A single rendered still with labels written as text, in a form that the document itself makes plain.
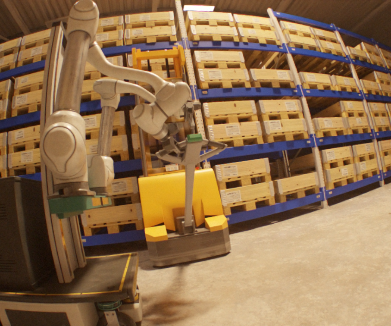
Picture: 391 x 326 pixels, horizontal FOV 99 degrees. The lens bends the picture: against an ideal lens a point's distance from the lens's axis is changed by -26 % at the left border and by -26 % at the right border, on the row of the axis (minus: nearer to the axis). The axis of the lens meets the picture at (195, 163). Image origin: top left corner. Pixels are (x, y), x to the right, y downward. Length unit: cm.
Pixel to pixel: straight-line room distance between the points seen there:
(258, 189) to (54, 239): 267
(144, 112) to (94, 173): 57
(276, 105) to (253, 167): 111
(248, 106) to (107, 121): 229
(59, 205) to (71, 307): 42
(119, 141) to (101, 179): 163
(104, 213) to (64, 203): 206
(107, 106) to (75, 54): 85
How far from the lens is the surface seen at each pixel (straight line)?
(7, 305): 120
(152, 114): 102
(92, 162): 142
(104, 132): 167
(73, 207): 92
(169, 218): 226
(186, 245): 212
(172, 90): 103
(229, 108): 332
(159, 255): 212
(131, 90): 160
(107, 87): 162
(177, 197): 226
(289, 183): 349
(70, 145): 72
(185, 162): 143
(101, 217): 298
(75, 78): 90
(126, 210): 292
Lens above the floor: 68
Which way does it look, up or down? 7 degrees up
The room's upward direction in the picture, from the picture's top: 9 degrees counter-clockwise
